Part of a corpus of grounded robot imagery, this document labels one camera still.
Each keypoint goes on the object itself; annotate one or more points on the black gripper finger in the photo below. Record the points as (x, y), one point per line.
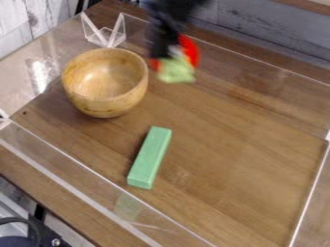
(162, 42)

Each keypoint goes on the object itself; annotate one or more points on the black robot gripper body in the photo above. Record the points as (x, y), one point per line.
(169, 14)

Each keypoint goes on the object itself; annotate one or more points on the red plush strawberry toy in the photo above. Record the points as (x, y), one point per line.
(178, 68)

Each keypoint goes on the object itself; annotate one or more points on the wooden bowl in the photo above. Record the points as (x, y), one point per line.
(106, 81)

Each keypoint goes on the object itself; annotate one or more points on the green rectangular block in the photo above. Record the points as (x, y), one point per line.
(150, 157)

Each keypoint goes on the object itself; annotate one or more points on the clear acrylic corner bracket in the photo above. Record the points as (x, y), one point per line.
(104, 37)

